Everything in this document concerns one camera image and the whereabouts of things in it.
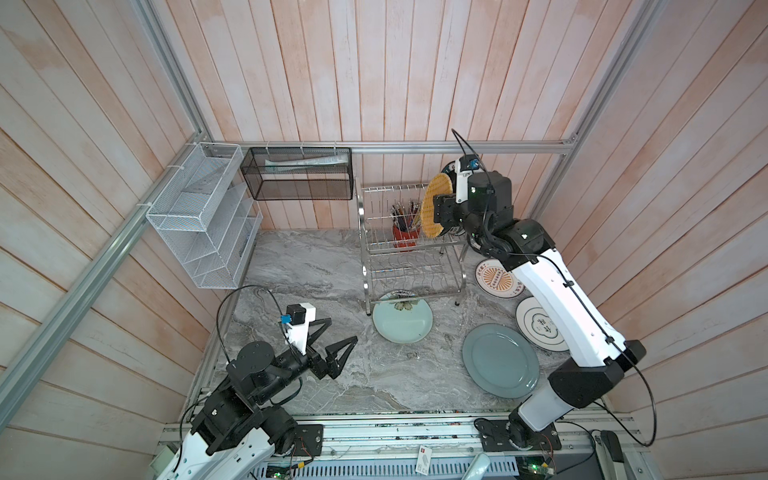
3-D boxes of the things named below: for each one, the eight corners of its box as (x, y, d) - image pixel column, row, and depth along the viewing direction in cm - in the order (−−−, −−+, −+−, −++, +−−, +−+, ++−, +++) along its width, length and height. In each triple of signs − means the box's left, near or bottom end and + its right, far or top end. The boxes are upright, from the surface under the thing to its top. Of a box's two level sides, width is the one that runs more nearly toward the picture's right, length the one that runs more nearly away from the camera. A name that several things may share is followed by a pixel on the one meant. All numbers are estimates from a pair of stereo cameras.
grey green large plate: (471, 398, 82) (473, 396, 80) (458, 328, 95) (459, 324, 94) (546, 398, 82) (550, 396, 80) (522, 327, 95) (525, 324, 93)
